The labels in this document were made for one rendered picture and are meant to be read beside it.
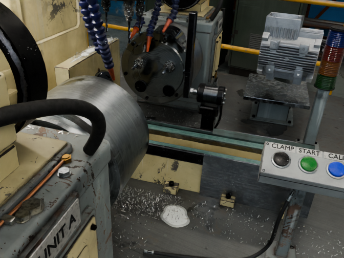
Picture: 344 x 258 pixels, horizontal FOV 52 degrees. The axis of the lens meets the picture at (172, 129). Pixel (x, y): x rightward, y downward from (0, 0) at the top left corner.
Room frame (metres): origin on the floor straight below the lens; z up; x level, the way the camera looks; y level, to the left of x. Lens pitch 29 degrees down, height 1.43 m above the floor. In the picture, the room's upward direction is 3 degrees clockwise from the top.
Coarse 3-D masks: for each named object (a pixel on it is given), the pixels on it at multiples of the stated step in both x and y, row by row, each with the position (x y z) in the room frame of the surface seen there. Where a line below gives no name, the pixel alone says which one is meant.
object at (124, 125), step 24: (48, 96) 0.59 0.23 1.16; (72, 96) 0.58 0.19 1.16; (96, 96) 0.61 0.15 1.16; (120, 96) 0.65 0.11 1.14; (48, 120) 0.51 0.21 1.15; (72, 120) 0.52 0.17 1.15; (120, 120) 0.58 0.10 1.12; (144, 120) 0.65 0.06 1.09; (120, 144) 0.54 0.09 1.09; (144, 144) 0.63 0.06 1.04; (120, 168) 0.51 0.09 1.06; (120, 192) 0.53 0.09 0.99
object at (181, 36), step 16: (144, 32) 1.12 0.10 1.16; (160, 32) 1.11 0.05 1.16; (176, 32) 1.15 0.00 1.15; (128, 48) 1.13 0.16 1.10; (144, 48) 1.11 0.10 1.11; (160, 48) 1.10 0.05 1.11; (176, 48) 1.09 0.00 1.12; (128, 64) 1.13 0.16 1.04; (144, 64) 1.10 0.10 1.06; (160, 64) 1.10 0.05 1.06; (176, 64) 1.08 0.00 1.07; (128, 80) 1.13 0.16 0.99; (144, 80) 1.11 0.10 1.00; (160, 80) 1.10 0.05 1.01; (176, 80) 1.08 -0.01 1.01; (192, 80) 1.11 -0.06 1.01; (144, 96) 1.12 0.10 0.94; (160, 96) 1.10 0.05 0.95; (176, 96) 1.08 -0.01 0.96
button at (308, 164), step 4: (304, 160) 0.55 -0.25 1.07; (308, 160) 0.55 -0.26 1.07; (312, 160) 0.55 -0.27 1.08; (300, 164) 0.55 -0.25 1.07; (304, 164) 0.55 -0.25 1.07; (308, 164) 0.55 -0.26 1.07; (312, 164) 0.55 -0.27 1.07; (316, 164) 0.55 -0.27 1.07; (304, 168) 0.54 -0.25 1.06; (308, 168) 0.54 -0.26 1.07; (312, 168) 0.54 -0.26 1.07
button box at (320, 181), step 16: (272, 144) 0.59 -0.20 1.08; (272, 160) 0.56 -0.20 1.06; (320, 160) 0.56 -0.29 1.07; (336, 160) 0.56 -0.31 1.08; (272, 176) 0.54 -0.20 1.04; (288, 176) 0.53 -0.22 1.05; (304, 176) 0.53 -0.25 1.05; (320, 176) 0.53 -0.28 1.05; (320, 192) 0.54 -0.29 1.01; (336, 192) 0.52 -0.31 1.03
